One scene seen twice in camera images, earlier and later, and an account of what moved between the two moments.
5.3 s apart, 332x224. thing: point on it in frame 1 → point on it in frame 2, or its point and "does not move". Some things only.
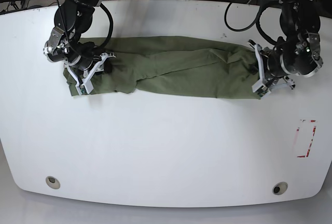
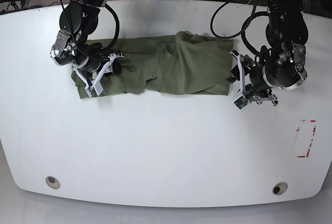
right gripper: x=271 y=58 → x=256 y=75
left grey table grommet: x=52 y=182 does not move
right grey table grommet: x=279 y=188 does not move
